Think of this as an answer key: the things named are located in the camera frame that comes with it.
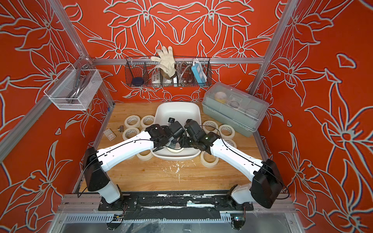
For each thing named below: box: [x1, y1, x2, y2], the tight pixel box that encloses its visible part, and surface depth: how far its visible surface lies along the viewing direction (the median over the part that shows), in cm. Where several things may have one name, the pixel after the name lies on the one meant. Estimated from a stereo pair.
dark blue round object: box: [132, 76, 144, 86], surface depth 100 cm
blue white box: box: [191, 59, 208, 84], surface depth 89 cm
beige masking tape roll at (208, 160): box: [200, 150, 220, 168], surface depth 87 cm
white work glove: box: [150, 45, 177, 79], surface depth 91 cm
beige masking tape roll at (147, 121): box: [140, 115, 156, 129], surface depth 109 cm
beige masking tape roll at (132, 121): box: [124, 115, 141, 129], surface depth 108 cm
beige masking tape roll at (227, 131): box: [218, 124, 236, 140], surface depth 102 cm
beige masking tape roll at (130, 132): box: [122, 127, 140, 141], surface depth 102 cm
